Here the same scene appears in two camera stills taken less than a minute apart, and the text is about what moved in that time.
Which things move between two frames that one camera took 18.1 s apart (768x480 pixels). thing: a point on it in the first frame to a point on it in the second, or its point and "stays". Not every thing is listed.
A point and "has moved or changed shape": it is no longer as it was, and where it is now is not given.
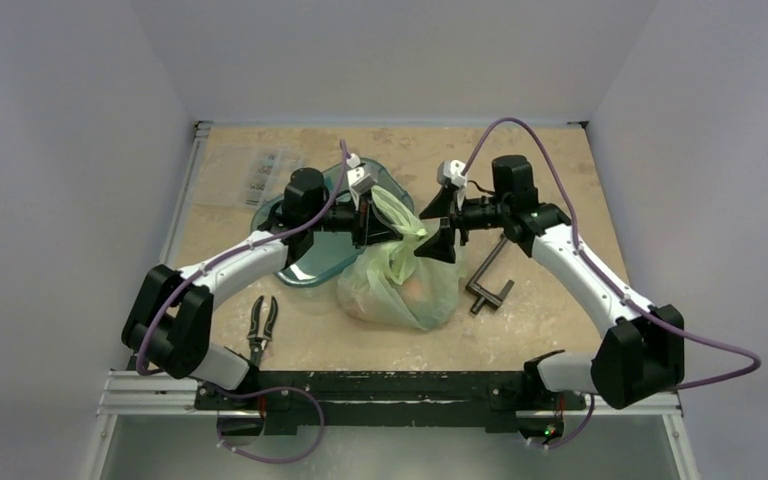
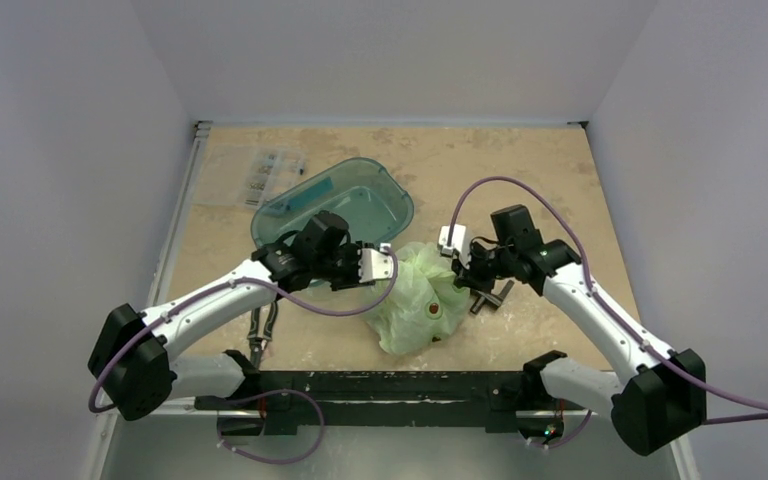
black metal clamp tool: (485, 294) stays
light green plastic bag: (387, 280) has moved or changed shape
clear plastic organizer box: (244, 178) stays
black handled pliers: (257, 344) stays
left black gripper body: (342, 217) to (342, 269)
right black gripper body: (455, 218) to (479, 283)
